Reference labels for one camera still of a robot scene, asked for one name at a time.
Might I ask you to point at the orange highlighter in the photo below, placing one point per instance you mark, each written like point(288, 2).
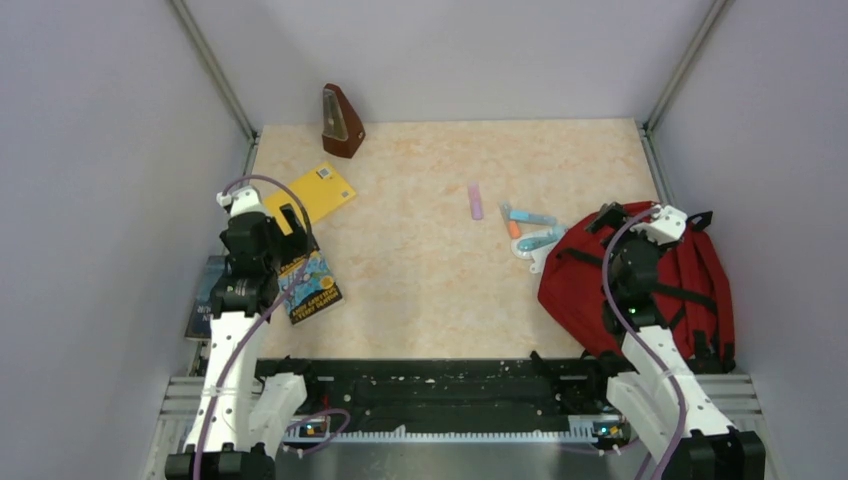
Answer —
point(511, 225)

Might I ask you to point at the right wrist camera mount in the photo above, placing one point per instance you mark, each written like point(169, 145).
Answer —
point(664, 226)

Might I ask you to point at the red backpack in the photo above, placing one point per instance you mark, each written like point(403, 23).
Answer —
point(693, 297)

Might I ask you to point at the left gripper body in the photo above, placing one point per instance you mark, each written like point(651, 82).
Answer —
point(271, 253)

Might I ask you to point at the colourful treehouse book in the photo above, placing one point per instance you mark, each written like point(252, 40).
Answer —
point(314, 287)

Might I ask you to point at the brown wooden metronome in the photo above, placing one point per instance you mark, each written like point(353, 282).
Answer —
point(343, 131)

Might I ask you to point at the blue correction tape pack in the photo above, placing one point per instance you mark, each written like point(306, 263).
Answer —
point(536, 246)

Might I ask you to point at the dark nineteen eighty-four book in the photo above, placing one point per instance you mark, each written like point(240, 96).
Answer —
point(198, 328)

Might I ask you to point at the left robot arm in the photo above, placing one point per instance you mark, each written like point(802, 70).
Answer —
point(234, 437)

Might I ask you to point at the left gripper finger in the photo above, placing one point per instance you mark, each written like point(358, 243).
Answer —
point(295, 225)
point(272, 226)

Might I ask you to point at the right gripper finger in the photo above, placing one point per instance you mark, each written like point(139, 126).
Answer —
point(612, 215)
point(700, 221)

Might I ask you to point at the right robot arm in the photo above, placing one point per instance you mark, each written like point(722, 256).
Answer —
point(686, 435)

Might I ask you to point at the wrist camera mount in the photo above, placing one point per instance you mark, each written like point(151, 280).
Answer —
point(664, 226)
point(241, 201)

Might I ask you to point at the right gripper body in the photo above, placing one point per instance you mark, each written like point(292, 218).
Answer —
point(617, 247)

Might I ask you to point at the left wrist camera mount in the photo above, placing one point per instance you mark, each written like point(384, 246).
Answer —
point(241, 201)

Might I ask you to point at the yellow notebook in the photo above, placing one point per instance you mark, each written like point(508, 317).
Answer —
point(322, 191)

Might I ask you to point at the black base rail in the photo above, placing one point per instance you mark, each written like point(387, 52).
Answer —
point(442, 396)

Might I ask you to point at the pink highlighter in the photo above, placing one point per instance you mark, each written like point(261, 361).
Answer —
point(475, 202)

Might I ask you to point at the blue highlighter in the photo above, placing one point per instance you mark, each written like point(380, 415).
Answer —
point(525, 217)

